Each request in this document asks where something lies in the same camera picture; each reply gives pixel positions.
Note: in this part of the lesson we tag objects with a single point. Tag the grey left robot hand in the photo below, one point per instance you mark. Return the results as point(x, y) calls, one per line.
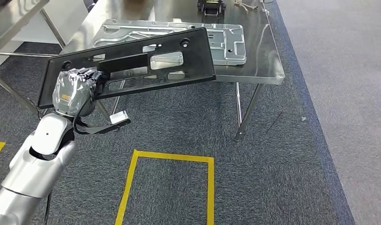
point(72, 93)

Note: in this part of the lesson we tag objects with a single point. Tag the black plastic plate frame part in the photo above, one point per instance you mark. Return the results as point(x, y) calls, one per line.
point(193, 62)

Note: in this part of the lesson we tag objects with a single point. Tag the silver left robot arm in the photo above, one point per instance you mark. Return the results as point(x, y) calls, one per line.
point(28, 174)

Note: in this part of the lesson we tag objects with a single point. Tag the stainless steel workbench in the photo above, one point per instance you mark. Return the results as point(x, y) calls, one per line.
point(261, 62)

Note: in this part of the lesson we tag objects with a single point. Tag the white cabinet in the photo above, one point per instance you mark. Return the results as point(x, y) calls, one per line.
point(69, 18)

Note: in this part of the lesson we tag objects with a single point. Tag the stainless steel side table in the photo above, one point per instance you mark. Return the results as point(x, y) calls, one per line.
point(10, 24)

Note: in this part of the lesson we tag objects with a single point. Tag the silver stamped metal panel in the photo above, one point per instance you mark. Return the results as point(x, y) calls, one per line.
point(227, 46)

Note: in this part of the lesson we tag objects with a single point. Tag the black device with yellow label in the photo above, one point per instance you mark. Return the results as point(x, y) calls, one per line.
point(212, 6)

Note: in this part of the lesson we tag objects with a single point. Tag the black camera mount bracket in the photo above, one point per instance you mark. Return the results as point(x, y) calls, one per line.
point(100, 129)

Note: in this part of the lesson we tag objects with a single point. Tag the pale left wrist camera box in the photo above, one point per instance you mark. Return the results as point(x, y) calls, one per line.
point(119, 117)

